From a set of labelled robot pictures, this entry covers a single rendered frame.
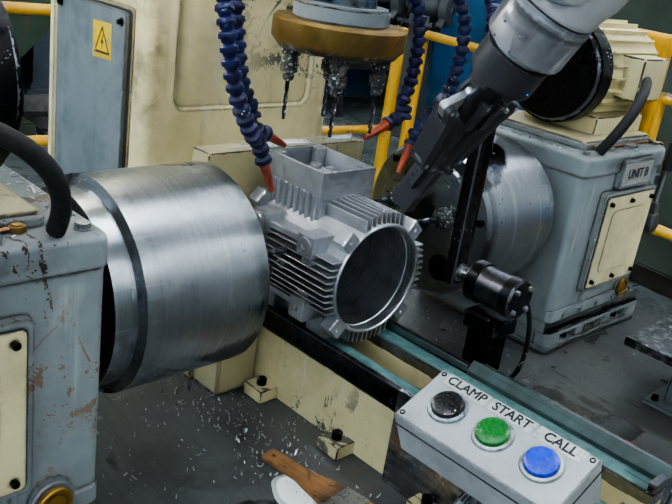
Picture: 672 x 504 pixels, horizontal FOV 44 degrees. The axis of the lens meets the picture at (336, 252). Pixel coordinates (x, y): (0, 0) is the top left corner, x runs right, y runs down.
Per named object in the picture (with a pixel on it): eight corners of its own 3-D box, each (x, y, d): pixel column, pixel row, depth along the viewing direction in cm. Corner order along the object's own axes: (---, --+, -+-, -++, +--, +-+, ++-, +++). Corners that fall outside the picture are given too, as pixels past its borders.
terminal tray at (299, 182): (260, 197, 121) (266, 148, 119) (315, 189, 129) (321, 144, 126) (315, 224, 114) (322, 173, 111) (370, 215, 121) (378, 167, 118)
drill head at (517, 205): (324, 270, 141) (345, 124, 132) (472, 235, 169) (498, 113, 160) (437, 331, 125) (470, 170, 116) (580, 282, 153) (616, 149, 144)
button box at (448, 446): (398, 448, 79) (391, 410, 76) (447, 402, 82) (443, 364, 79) (553, 554, 68) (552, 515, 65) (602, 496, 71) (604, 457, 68)
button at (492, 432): (468, 444, 73) (467, 431, 72) (490, 423, 74) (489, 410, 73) (496, 462, 71) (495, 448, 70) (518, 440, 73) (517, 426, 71)
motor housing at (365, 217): (227, 298, 124) (239, 175, 117) (321, 276, 137) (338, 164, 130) (316, 357, 111) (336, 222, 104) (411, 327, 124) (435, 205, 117)
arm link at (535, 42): (501, -29, 81) (466, 20, 85) (559, 35, 77) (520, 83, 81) (552, -22, 87) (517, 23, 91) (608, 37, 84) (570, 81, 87)
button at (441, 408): (425, 417, 76) (423, 403, 75) (447, 397, 78) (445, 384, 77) (451, 433, 74) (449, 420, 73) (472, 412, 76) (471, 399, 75)
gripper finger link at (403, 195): (439, 172, 96) (435, 173, 95) (408, 212, 100) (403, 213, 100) (425, 153, 97) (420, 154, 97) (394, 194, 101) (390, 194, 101)
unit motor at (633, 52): (466, 230, 161) (513, 4, 146) (558, 210, 184) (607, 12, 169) (583, 281, 145) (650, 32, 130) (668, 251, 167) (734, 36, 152)
